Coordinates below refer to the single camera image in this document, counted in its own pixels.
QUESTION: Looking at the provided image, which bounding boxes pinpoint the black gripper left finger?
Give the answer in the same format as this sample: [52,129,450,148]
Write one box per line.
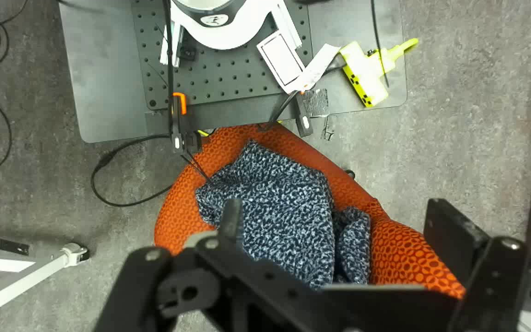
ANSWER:
[93,195,249,332]

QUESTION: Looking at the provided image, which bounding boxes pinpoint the orange patterned armchair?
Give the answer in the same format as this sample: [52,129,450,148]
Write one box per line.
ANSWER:
[153,122,467,301]

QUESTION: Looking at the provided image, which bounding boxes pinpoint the white paper tag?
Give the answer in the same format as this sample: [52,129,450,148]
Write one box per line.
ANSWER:
[255,31,342,96]

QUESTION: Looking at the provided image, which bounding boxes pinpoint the white table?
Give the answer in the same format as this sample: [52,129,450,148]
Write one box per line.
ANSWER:
[0,240,93,328]

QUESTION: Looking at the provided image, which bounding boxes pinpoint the yellow plug with cable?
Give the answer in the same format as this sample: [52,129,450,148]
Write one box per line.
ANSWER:
[338,37,421,109]

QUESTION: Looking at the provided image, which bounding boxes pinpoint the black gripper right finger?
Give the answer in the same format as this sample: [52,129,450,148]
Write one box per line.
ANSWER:
[423,197,531,332]

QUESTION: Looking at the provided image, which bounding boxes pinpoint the blue speckled fleece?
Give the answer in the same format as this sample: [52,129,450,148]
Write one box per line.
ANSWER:
[196,140,373,291]

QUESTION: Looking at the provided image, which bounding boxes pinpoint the grey floor plate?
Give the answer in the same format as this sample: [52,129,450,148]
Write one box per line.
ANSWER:
[58,0,410,144]

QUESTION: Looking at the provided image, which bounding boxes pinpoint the orange handled clamp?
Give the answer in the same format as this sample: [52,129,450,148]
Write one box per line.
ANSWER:
[172,90,192,120]

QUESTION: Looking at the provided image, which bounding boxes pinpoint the black perforated robot table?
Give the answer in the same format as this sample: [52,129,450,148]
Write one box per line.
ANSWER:
[131,0,318,112]

